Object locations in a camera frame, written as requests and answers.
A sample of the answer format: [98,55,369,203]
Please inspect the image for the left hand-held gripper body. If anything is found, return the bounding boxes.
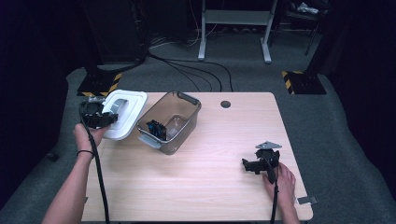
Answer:
[78,96,108,130]

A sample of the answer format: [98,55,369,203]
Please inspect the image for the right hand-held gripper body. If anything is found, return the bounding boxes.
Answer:
[255,140,283,185]

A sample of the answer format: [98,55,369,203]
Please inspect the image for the white lid with grey handle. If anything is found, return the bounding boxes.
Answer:
[101,89,149,141]

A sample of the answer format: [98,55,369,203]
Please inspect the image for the blue toy car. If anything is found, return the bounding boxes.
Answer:
[146,119,168,141]

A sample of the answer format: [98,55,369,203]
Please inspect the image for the transparent grey storage box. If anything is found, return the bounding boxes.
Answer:
[135,91,203,156]

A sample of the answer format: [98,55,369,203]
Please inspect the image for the person's left hand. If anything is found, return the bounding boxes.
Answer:
[73,122,108,153]

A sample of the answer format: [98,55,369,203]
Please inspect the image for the person's right hand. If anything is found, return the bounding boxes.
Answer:
[262,163,297,208]

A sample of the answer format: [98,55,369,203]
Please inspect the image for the black striped stand base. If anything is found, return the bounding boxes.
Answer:
[77,72,123,97]
[281,70,327,95]

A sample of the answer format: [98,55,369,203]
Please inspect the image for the dark curtain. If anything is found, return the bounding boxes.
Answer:
[323,0,396,200]
[0,0,71,213]

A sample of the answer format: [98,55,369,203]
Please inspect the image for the black equipment cabinet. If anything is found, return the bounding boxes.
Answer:
[82,0,148,64]

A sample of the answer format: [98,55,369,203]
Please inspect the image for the dark chair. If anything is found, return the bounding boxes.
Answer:
[278,0,326,57]

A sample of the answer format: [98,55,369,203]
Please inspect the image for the white cloth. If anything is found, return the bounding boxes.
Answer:
[295,2,320,15]

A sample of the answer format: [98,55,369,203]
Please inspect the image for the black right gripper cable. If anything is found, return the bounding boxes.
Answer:
[262,150,280,224]

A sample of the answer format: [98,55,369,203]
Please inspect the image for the black floor cable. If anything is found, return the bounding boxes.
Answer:
[162,59,223,92]
[164,60,214,92]
[147,50,234,92]

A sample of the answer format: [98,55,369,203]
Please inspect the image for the white floor cable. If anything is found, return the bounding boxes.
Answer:
[148,22,219,49]

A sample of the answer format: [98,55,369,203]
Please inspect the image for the white metal desk frame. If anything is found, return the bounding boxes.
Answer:
[198,0,279,64]

